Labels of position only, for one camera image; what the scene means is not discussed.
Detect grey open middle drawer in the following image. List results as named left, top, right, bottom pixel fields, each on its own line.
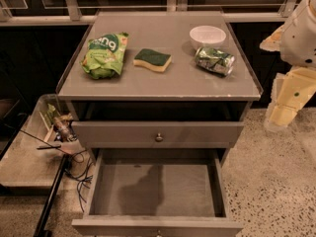
left=72, top=149, right=243, bottom=237

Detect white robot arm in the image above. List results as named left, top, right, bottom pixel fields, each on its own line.
left=260, top=0, right=316, bottom=131

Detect crushed green soda can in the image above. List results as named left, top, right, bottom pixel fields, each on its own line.
left=195, top=46, right=235, bottom=77

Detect green snack bag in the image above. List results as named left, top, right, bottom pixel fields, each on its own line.
left=80, top=33, right=128, bottom=79

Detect black cables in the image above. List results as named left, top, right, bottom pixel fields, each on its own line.
left=63, top=149, right=95, bottom=213

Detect green yellow sponge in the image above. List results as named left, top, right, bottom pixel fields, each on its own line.
left=133, top=48, right=171, bottom=72

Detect white bowl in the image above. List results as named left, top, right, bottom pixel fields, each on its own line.
left=190, top=26, right=226, bottom=50

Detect grey top drawer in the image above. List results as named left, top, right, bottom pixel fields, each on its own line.
left=72, top=121, right=244, bottom=148

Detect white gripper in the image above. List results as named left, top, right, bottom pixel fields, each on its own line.
left=260, top=26, right=316, bottom=131

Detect grey drawer cabinet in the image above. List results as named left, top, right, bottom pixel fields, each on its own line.
left=54, top=10, right=264, bottom=237

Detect white window railing frame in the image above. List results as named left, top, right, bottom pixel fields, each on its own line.
left=0, top=0, right=300, bottom=26

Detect brass top drawer knob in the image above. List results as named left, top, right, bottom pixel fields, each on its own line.
left=155, top=133, right=164, bottom=142

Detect clutter items in bin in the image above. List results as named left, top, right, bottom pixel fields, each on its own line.
left=39, top=104, right=77, bottom=142

